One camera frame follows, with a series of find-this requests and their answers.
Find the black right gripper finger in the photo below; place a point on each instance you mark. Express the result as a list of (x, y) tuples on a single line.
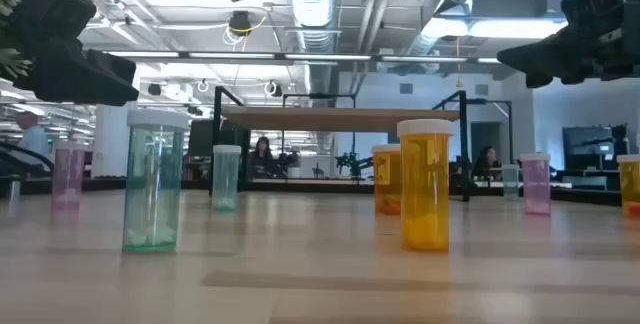
[(565, 78), (550, 54)]

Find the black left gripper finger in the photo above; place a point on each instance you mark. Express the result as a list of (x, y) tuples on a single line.
[(90, 66), (80, 93)]

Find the pink medicine bottle white cap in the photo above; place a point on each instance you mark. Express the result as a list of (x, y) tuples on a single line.
[(68, 179), (535, 184)]

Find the green medicine bottle white cap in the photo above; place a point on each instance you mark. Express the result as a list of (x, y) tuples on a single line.
[(155, 189), (226, 179), (510, 184)]

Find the orange medicine bottle white cap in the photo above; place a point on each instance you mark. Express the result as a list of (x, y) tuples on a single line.
[(630, 184), (425, 189)]

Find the wide orange medicine bottle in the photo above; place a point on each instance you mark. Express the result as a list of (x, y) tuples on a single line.
[(385, 184)]

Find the background black robot arm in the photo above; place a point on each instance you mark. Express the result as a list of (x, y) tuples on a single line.
[(352, 161)]

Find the wooden shelf black metal legs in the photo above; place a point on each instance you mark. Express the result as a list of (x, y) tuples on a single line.
[(340, 119)]

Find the person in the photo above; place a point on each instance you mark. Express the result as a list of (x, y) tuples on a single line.
[(32, 139), (262, 156), (486, 161)]

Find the black background monitor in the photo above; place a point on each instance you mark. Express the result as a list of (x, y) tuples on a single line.
[(585, 146)]

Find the long ceiling light strip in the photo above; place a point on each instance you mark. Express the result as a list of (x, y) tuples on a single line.
[(230, 55)]

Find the black ceiling device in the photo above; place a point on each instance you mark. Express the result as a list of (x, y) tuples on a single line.
[(240, 21)]

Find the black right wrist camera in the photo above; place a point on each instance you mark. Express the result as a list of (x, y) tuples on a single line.
[(592, 9)]

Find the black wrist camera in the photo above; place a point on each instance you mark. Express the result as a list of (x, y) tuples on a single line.
[(50, 9), (592, 9)]

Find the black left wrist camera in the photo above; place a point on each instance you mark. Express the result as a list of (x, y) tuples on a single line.
[(50, 9)]

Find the black metal station frame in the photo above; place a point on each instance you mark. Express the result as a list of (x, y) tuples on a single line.
[(510, 124)]

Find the black aluminium table frame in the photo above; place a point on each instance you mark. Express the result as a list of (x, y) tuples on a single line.
[(105, 185)]

